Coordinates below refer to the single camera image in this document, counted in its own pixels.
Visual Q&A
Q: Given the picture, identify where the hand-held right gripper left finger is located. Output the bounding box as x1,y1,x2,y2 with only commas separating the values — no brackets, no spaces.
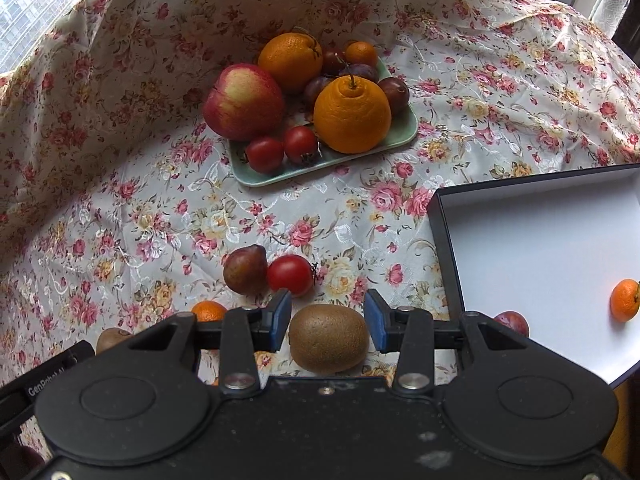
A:
127,288,292,400

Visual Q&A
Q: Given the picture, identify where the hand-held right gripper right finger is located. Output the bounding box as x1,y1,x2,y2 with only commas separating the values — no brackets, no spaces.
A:
363,289,531,400

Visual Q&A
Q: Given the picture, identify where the brown kiwi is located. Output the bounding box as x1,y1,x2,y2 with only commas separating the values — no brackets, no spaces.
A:
289,304,370,375
95,328,133,356

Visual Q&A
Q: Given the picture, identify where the black box with white inside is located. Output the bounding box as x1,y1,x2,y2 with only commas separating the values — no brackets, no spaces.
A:
426,162,640,388

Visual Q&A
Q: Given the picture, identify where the red tomato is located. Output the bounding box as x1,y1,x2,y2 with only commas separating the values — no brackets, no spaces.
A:
283,126,319,165
245,136,285,173
266,255,317,297

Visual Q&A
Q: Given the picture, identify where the red-brown pear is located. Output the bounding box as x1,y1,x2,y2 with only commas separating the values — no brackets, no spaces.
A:
223,244,270,296

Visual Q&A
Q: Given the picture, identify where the small mandarin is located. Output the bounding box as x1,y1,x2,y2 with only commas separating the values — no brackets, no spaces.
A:
610,279,640,323
345,41,378,68
191,300,228,322

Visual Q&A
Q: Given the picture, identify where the pale green plate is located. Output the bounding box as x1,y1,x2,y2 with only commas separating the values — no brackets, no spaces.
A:
227,55,419,188

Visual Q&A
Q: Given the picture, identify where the floral tablecloth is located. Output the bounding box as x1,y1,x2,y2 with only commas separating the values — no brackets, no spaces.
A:
0,0,640,480

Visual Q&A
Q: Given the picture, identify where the large bumpy-top orange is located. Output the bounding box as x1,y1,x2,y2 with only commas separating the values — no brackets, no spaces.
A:
313,75,392,154

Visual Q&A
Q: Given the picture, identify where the red apple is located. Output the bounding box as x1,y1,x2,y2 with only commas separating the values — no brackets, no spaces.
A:
202,63,286,142

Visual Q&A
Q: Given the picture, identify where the round orange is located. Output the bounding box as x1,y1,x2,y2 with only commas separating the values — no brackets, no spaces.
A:
257,33,324,95

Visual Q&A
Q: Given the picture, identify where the window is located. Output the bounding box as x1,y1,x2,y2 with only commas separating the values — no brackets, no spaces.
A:
0,0,76,73

